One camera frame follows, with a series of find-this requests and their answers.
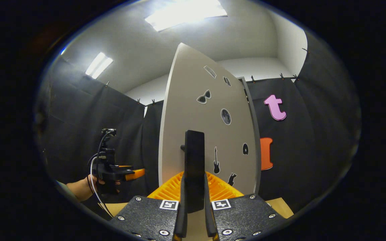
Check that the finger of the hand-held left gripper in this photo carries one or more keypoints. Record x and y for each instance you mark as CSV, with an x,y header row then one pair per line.
x,y
126,166
136,174

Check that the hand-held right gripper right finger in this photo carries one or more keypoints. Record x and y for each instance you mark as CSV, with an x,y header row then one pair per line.
x,y
209,221

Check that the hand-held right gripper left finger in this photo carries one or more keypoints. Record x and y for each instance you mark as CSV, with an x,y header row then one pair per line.
x,y
181,221

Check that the beige cabinet door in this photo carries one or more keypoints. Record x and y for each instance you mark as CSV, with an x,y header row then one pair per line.
x,y
186,100

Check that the dark grey cabinet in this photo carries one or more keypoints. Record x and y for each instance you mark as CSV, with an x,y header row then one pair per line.
x,y
255,134

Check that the small ceiling light panel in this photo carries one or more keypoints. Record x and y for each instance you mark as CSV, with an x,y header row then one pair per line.
x,y
98,65

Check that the black backdrop cloth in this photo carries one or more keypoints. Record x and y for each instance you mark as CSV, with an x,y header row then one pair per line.
x,y
313,134

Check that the large ceiling light panel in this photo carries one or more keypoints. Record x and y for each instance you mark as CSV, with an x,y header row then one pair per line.
x,y
186,13

